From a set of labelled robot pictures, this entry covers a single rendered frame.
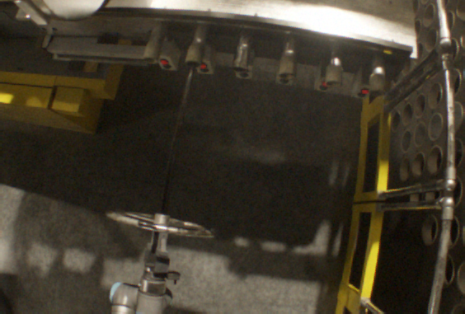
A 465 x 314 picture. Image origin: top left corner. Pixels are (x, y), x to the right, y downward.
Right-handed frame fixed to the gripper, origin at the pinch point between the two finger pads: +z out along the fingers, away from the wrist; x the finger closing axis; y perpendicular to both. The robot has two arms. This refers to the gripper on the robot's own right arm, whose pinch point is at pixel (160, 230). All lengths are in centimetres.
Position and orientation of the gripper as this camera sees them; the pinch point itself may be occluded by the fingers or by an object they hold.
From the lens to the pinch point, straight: 110.5
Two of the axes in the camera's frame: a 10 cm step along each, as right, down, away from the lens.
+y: -8.0, -2.4, -5.5
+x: -5.7, 0.6, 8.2
